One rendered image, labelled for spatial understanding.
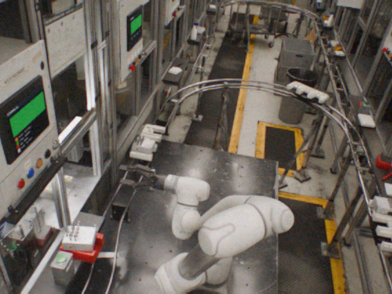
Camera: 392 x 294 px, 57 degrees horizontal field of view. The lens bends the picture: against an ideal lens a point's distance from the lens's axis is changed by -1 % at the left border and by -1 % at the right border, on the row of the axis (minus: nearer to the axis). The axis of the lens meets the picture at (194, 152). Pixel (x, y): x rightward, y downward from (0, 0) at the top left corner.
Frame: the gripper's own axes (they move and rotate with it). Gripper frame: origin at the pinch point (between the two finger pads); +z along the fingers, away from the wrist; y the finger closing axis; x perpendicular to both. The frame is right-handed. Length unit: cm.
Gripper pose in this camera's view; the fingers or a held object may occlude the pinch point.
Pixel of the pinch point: (125, 174)
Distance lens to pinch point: 181.3
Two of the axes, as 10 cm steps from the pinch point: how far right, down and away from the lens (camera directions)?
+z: -9.8, -1.9, 0.9
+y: 1.0, -8.0, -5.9
